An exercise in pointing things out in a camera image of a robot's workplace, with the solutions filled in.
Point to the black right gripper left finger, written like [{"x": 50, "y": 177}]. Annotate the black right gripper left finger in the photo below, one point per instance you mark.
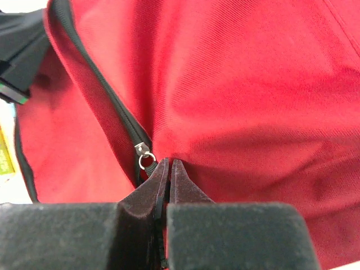
[{"x": 117, "y": 235}]

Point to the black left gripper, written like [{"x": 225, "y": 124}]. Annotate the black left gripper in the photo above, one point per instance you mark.
[{"x": 24, "y": 44}]

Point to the red backpack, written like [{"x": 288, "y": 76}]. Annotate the red backpack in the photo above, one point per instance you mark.
[{"x": 259, "y": 99}]

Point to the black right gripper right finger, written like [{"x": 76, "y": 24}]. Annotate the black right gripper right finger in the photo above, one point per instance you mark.
[{"x": 203, "y": 234}]

